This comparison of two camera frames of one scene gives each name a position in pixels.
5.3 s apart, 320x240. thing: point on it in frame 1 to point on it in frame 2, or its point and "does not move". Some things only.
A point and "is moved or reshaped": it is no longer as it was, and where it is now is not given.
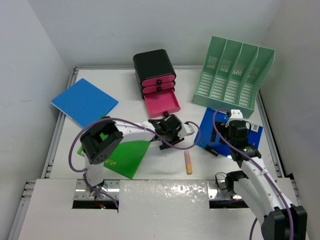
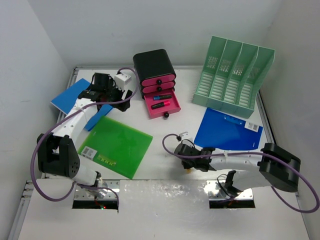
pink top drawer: (158, 80) does not move
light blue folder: (85, 102) does not move
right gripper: (221, 127) to (186, 165)
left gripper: (176, 138) to (111, 85)
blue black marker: (211, 150) is moved or reshaped
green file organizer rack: (231, 75) does not move
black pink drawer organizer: (155, 77) does not move
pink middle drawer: (158, 87) does not move
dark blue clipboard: (212, 117) does not move
